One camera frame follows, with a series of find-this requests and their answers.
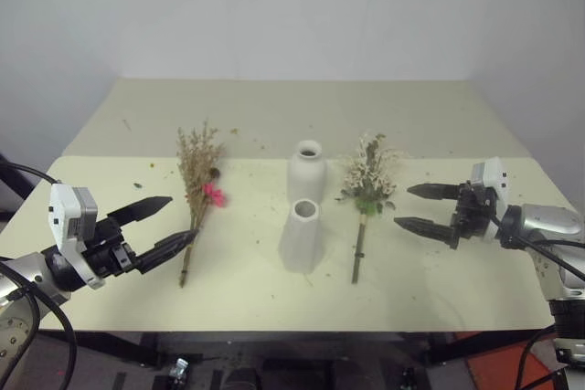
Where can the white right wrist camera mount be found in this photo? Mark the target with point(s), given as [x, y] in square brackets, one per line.
[491, 180]

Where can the white tapered faceted vase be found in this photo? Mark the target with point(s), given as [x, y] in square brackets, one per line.
[301, 239]

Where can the white round bottle vase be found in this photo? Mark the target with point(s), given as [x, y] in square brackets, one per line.
[306, 171]

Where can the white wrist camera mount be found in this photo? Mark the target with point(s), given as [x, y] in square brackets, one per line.
[491, 180]
[68, 221]

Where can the white dried bouquet green leaves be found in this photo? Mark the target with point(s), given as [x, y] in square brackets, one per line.
[370, 180]

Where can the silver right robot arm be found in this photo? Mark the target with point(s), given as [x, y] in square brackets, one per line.
[548, 235]

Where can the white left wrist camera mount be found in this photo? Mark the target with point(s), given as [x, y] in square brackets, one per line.
[68, 221]

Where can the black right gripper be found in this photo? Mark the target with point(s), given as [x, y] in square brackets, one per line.
[471, 214]

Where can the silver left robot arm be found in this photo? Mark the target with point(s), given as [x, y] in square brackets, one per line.
[32, 278]

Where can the brown dried bouquet pink flower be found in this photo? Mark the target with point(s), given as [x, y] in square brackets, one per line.
[198, 180]

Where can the black table frame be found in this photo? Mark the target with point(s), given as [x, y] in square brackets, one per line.
[292, 353]

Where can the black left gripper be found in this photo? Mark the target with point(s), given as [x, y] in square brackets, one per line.
[107, 250]

